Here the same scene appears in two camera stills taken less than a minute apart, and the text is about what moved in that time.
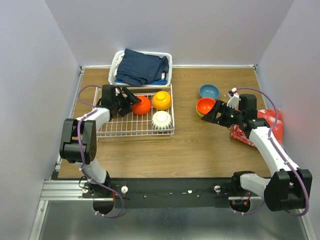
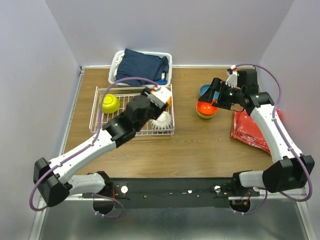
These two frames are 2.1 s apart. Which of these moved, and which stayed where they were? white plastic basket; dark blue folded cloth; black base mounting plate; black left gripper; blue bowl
Moved: black left gripper
Stayed: white plastic basket; black base mounting plate; blue bowl; dark blue folded cloth
